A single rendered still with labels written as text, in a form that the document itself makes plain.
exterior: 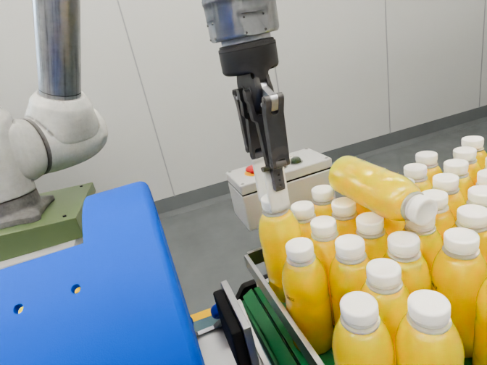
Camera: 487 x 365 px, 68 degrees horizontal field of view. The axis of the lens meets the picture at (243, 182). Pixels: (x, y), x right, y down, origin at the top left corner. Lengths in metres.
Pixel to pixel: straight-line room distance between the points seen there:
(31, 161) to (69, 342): 0.73
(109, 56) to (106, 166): 0.88
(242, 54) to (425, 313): 0.34
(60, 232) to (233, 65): 0.61
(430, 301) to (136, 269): 0.29
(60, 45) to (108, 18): 2.14
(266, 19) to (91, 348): 0.38
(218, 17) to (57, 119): 0.66
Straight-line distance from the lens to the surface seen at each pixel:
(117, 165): 3.23
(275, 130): 0.45
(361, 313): 0.40
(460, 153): 0.79
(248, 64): 0.46
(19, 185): 1.00
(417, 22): 4.10
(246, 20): 0.45
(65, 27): 0.99
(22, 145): 1.00
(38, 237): 0.94
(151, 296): 0.31
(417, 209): 0.50
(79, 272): 0.33
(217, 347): 0.61
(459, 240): 0.52
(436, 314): 0.41
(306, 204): 0.61
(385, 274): 0.45
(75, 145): 1.06
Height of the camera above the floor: 1.36
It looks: 22 degrees down
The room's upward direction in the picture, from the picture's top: 12 degrees counter-clockwise
